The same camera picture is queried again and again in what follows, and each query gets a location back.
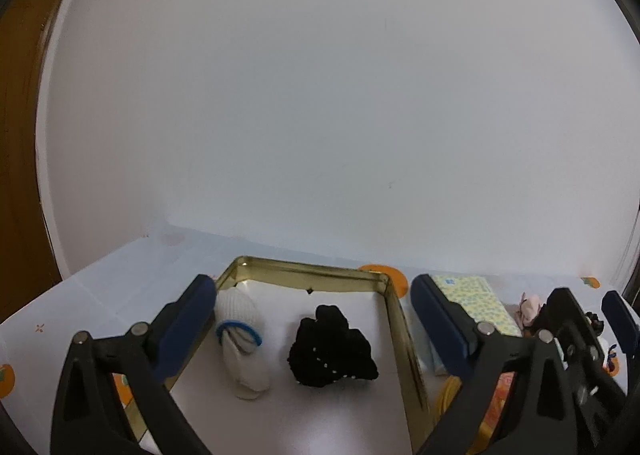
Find dark purple scrunchie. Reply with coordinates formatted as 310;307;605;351
585;312;605;337

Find blue cord orange toy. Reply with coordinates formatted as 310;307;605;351
605;345;620;376

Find white sock with blue band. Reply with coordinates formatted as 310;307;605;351
215;287;270;401

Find small pink plush toy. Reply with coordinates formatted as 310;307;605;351
515;293;542;331

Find black knitted cloth white dots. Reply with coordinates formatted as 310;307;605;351
288;305;378;388

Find yellow patterned tissue pack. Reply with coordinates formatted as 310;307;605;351
429;274;522;337

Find round yellow tin pink lid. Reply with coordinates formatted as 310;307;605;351
433;371;516;455

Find gold rectangular tin tray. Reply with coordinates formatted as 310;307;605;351
166;257;431;454

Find brown wooden door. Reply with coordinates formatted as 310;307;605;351
1;0;62;319

